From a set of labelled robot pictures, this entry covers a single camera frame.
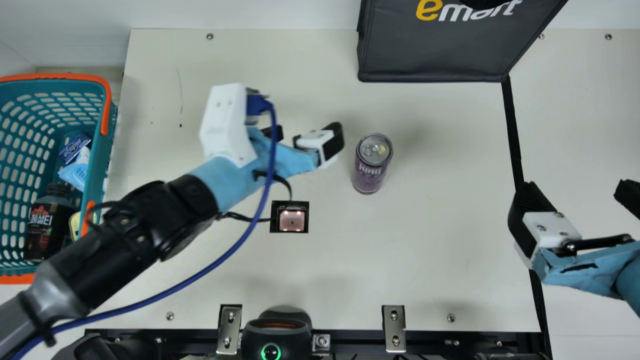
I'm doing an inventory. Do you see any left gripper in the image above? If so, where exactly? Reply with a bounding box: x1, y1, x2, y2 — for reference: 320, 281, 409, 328
189, 121, 346, 214

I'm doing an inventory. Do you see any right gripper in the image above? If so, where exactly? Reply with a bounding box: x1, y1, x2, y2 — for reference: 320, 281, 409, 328
507, 179, 640, 318

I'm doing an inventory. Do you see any purple can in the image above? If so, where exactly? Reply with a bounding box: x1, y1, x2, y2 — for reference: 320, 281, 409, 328
351, 133, 394, 196

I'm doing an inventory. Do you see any small square scanner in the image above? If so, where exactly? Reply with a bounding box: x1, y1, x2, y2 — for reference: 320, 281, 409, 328
270, 200, 310, 234

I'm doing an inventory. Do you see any teal shopping basket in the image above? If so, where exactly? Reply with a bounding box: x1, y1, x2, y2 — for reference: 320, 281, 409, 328
0, 73, 119, 285

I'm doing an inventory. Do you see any black device with green light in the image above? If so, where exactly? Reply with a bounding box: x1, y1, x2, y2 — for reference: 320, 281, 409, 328
241, 306, 314, 360

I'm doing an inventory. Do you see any blue and white wipes pack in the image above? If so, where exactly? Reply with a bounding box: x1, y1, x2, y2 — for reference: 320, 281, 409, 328
57, 146, 92, 192

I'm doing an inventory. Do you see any blue rectangular tin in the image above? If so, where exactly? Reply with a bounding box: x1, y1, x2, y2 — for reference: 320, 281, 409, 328
58, 132, 92, 166

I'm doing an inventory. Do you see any gold rectangular tin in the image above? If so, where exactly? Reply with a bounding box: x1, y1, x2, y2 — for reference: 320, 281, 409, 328
68, 211, 87, 242

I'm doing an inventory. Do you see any dark coffee bottle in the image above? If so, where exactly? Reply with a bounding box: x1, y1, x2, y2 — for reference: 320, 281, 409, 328
24, 183, 76, 261

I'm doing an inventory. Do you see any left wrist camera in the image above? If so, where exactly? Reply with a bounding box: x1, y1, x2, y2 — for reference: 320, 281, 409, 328
199, 83, 259, 168

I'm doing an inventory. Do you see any thin black cable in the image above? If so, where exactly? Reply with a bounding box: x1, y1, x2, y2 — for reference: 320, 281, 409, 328
219, 169, 294, 224

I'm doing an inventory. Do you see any dark grey bag with straps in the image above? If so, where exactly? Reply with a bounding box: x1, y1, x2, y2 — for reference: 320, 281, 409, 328
356, 0, 570, 83

